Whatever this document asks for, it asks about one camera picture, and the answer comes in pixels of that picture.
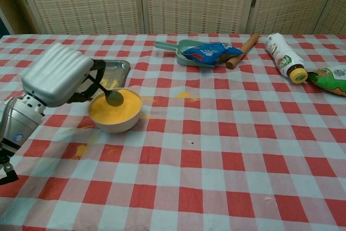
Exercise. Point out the woven bamboo folding screen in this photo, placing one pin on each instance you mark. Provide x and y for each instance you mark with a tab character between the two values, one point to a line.
81	3

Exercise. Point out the green snack bag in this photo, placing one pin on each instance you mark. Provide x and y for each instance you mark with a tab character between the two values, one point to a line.
329	82

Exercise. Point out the brown wooden rolling pin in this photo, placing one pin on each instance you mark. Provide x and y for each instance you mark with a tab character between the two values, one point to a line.
235	62

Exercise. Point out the black spoon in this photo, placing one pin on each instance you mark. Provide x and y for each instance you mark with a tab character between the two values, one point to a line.
114	98

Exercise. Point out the red white checkered tablecloth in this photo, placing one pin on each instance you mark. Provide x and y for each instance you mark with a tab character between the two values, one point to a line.
189	174

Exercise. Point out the white bottle yellow cap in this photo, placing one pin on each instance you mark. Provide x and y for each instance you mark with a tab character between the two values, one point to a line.
281	55

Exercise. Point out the blue snack bag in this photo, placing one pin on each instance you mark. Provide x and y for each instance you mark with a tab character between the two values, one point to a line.
208	52

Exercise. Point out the bowl of yellow powder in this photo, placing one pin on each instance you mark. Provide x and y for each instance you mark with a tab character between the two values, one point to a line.
116	127

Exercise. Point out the rectangular metal tray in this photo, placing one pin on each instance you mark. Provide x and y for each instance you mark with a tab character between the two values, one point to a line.
116	70

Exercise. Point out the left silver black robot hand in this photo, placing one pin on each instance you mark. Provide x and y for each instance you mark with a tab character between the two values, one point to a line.
56	74

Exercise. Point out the green plastic dustpan scoop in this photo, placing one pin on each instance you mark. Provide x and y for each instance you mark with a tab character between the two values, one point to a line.
167	45

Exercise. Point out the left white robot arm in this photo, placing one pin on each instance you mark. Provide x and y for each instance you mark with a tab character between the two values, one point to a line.
16	125

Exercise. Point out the yellow powder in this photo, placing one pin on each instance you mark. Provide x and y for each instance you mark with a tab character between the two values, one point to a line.
129	109

